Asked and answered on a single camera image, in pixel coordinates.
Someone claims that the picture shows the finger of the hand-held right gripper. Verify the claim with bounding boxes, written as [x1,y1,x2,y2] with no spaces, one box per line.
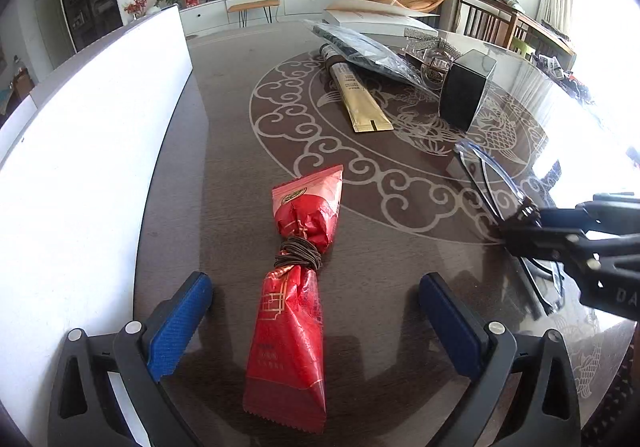
[539,192,640,234]
[500,220,640,278]

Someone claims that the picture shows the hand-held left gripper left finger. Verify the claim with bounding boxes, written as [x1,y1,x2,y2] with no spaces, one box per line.
[47,271,214,447]

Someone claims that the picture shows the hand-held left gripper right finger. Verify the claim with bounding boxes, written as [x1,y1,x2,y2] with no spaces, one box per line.
[419,272,583,447]

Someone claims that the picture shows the red packet brown cord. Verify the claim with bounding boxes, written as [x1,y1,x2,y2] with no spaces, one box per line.
[243,165,345,435]

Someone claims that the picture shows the white board panel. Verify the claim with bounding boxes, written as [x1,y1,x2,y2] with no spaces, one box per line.
[0,4,195,447]

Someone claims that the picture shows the glossy black box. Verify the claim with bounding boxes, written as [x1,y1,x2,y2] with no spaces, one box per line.
[439,50,498,132]

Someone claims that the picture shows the wooden side table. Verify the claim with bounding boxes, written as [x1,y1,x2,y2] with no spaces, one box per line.
[510,10,579,71]

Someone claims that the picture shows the wooden chair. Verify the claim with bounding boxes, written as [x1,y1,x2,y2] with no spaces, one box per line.
[457,0,526,51]

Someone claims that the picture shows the gold packet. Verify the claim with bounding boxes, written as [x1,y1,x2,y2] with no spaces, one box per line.
[320,43,395,133]

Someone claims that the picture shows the clear plastic bag dark contents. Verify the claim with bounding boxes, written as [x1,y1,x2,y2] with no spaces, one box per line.
[307,21,442,91]

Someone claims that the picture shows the white flat box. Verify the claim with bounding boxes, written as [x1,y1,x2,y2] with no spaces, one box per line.
[322,0,441,31]

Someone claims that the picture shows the red flower plant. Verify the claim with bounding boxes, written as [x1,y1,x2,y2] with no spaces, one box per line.
[123,0,151,21]

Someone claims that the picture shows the orange top bench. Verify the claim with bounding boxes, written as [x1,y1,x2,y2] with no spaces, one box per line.
[226,0,281,28]

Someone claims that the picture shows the white television cabinet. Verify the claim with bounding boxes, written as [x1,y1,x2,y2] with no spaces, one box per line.
[177,0,342,36]

